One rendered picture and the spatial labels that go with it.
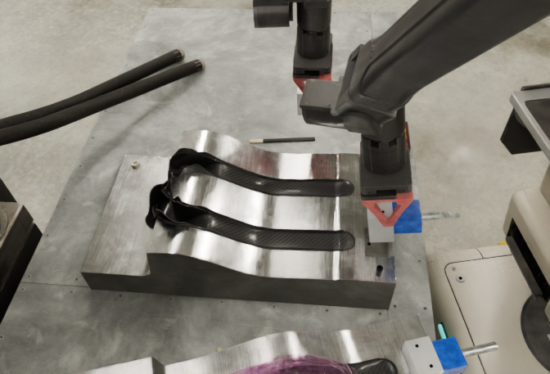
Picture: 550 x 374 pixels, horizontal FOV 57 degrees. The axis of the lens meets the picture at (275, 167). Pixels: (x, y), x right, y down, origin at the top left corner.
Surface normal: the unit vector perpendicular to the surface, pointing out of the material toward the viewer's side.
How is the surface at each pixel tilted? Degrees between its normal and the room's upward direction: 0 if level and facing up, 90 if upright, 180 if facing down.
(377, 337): 0
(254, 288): 90
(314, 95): 35
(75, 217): 0
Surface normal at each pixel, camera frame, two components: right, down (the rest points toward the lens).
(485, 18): -0.31, 0.94
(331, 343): 0.40, -0.67
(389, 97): -0.17, 0.92
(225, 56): -0.04, -0.66
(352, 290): -0.09, 0.75
